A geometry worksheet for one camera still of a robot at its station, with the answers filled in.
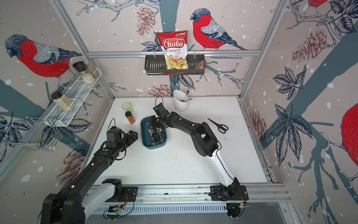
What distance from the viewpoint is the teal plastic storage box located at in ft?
2.99

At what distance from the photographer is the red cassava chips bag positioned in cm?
81

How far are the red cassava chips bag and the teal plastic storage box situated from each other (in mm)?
435
